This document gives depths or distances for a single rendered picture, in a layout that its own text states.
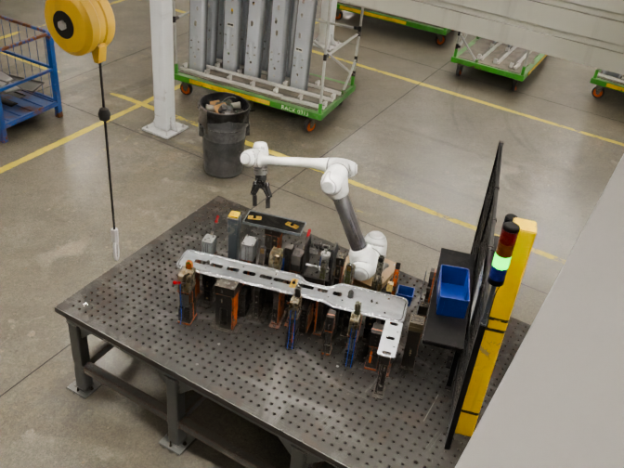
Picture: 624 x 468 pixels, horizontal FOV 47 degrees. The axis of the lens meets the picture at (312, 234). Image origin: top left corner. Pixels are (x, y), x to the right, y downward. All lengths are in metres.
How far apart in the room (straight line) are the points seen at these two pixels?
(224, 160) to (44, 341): 2.58
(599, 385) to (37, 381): 4.99
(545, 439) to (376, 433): 3.69
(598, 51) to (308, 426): 3.01
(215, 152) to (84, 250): 1.62
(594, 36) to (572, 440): 0.96
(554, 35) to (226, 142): 5.88
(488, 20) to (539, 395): 0.98
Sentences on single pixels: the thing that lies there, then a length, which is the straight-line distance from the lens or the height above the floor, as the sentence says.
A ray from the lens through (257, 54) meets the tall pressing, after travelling 8.50.
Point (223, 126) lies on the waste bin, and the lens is 6.80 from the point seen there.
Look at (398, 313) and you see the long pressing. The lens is 4.14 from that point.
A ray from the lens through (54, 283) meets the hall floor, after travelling 5.92.
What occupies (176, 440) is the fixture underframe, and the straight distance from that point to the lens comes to 4.63.
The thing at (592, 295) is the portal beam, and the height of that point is 3.49.
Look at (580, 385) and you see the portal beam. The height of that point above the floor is 3.49.
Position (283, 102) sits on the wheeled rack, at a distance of 8.09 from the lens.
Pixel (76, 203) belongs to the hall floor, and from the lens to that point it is 6.83.
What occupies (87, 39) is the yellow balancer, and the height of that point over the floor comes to 3.06.
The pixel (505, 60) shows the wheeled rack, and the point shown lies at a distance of 10.19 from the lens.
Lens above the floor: 3.65
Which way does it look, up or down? 35 degrees down
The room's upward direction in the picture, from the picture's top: 6 degrees clockwise
